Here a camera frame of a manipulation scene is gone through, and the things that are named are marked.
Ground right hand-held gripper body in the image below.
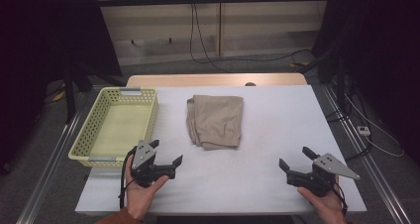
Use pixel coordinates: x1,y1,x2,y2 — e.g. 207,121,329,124
285,152,362,198

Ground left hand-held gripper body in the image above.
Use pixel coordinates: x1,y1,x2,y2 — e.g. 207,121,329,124
130,139,173,188

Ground pale yellow perforated plastic basket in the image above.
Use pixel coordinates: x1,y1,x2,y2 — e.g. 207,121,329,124
67,86,159,168

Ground beige pants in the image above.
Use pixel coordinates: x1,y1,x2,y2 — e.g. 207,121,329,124
185,94,245,152

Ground person's right hand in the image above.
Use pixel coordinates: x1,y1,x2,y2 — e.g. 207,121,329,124
296,175,348,224

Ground person's left hand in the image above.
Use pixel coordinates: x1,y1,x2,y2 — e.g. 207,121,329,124
125,154,170,221

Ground white table mat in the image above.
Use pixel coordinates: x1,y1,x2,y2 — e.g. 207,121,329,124
74,84,368,217

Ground black metal stand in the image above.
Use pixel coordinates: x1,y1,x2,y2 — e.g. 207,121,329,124
309,48,357,117

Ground wooden table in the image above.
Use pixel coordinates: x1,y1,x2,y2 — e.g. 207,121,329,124
126,72,308,88

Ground black tripod stand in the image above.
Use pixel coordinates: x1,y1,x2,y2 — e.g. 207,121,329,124
61,60,127,125

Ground black curtain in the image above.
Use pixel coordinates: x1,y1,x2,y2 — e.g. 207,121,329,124
311,0,420,158
0,0,124,175

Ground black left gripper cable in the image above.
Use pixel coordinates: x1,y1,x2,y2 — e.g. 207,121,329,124
117,146,139,210

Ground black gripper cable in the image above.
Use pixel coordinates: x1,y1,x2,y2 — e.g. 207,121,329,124
117,146,139,210
329,180,349,217

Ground black floor cable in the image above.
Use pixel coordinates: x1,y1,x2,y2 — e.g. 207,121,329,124
324,84,376,163

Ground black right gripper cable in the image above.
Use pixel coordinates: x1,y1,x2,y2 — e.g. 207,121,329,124
329,180,349,217

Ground aluminium floor rail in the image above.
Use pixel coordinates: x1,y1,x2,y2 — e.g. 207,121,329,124
15,84,104,224
320,83,414,224

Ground white floor cable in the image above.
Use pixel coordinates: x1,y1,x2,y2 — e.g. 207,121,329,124
342,92,406,159

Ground black wall cable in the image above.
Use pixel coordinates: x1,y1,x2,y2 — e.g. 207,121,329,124
188,2,232,73
192,3,313,73

